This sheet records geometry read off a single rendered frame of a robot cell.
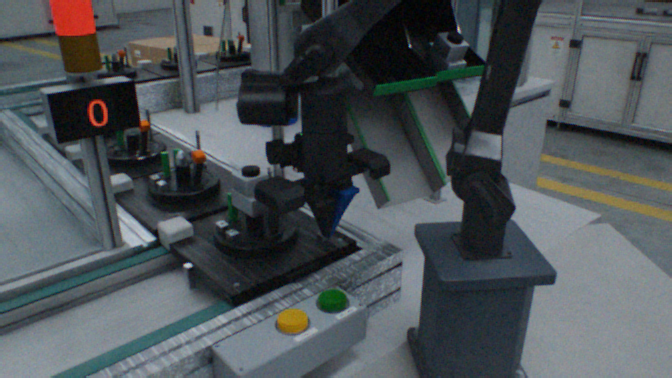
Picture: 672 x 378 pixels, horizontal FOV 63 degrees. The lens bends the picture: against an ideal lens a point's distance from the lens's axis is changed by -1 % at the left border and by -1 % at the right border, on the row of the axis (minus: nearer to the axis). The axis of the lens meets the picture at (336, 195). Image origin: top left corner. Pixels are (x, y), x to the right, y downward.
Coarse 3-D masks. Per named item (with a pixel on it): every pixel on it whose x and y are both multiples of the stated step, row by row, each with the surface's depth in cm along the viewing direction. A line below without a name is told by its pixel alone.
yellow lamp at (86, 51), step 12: (60, 36) 73; (72, 36) 73; (84, 36) 73; (96, 36) 75; (60, 48) 74; (72, 48) 73; (84, 48) 74; (96, 48) 75; (72, 60) 74; (84, 60) 74; (96, 60) 76; (72, 72) 75; (84, 72) 75
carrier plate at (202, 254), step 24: (216, 216) 99; (312, 216) 99; (192, 240) 91; (312, 240) 92; (336, 240) 91; (192, 264) 85; (216, 264) 85; (240, 264) 85; (264, 264) 85; (288, 264) 85; (216, 288) 81; (240, 288) 79; (264, 288) 81
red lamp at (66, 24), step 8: (56, 0) 71; (64, 0) 71; (72, 0) 71; (80, 0) 72; (88, 0) 73; (56, 8) 71; (64, 8) 71; (72, 8) 71; (80, 8) 72; (88, 8) 73; (56, 16) 72; (64, 16) 72; (72, 16) 72; (80, 16) 72; (88, 16) 73; (56, 24) 73; (64, 24) 72; (72, 24) 72; (80, 24) 73; (88, 24) 73; (56, 32) 73; (64, 32) 72; (72, 32) 72; (80, 32) 73; (88, 32) 74
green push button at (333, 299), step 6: (324, 294) 77; (330, 294) 77; (336, 294) 77; (342, 294) 77; (318, 300) 76; (324, 300) 76; (330, 300) 76; (336, 300) 76; (342, 300) 76; (324, 306) 76; (330, 306) 75; (336, 306) 75; (342, 306) 76
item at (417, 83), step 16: (304, 0) 103; (320, 0) 98; (320, 16) 99; (384, 16) 104; (400, 16) 100; (368, 32) 104; (384, 32) 105; (400, 32) 101; (368, 48) 100; (384, 48) 101; (400, 48) 102; (352, 64) 94; (368, 64) 97; (384, 64) 98; (400, 64) 99; (416, 64) 99; (368, 80) 91; (384, 80) 94; (400, 80) 95; (416, 80) 93; (432, 80) 95
